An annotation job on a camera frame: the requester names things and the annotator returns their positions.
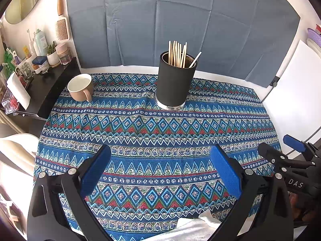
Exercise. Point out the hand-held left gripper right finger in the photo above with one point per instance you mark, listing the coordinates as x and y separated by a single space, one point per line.
225 170

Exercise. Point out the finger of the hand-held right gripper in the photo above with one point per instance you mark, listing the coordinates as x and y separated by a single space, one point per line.
272 154
294 143

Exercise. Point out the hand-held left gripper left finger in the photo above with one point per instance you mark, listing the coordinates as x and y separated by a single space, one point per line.
96 170

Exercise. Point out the black cylindrical utensil holder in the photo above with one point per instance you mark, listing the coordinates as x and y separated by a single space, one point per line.
173 85

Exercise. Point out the bundle of wooden chopsticks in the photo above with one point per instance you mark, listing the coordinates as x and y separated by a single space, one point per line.
178 55

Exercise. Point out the person's right hand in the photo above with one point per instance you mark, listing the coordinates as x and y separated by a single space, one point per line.
303 208

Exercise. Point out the white foam board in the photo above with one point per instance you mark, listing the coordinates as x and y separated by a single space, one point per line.
296 93

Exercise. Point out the black board clamp stand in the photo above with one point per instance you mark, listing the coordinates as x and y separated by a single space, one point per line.
275 80

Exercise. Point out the white towel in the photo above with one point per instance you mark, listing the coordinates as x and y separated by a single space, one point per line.
190 227

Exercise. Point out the blue patterned tablecloth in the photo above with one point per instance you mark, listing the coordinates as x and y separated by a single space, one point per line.
163 135

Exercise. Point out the tan ceramic cup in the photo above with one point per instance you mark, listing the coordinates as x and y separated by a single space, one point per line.
80 93

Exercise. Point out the white chair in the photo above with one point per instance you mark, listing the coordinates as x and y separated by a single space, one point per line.
17 153

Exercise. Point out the black side shelf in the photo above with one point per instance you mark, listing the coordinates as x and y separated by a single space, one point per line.
50 85

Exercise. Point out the purple basket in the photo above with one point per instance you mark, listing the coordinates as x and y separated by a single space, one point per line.
314 40

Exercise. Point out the clear plastic box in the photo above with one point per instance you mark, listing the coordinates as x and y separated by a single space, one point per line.
8 104

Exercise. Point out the white paper sheet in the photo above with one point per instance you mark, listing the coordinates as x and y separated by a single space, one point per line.
18 90

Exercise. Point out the pink jar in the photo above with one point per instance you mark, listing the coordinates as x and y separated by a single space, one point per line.
63 55

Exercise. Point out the blue-lid cream tin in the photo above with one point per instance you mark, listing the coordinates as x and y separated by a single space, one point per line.
40 64

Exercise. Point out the small potted succulent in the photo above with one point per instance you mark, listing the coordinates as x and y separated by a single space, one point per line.
53 57

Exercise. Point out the glass mug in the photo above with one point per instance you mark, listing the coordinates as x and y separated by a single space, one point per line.
24 72

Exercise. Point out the yellow tube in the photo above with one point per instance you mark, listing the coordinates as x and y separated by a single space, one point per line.
27 52

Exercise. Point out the pale green bottle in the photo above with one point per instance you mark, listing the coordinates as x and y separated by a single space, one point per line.
40 44

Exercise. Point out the green packet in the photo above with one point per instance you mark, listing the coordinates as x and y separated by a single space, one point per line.
8 59

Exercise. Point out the blue-grey backdrop cloth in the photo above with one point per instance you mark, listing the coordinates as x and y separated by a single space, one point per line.
200 30

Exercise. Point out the white electric toothbrush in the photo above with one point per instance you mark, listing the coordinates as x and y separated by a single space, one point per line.
30 42

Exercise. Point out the wooden hairbrush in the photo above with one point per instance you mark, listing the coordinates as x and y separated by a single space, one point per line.
61 29

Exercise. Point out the oval wall mirror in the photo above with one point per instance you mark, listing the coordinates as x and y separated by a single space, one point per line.
22 2

